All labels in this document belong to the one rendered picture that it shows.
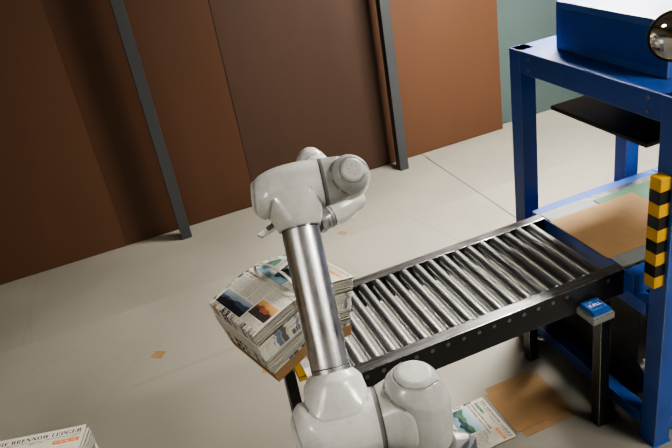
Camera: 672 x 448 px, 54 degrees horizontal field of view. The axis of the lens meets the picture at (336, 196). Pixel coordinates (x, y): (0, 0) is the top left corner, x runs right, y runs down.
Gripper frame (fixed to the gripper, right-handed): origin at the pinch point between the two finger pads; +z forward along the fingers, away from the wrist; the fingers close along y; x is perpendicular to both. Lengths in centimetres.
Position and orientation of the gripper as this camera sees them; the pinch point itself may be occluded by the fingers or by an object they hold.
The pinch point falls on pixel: (267, 252)
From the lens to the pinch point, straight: 221.4
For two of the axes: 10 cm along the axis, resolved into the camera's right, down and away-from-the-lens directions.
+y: 2.4, 8.6, 4.6
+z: -7.6, 4.6, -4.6
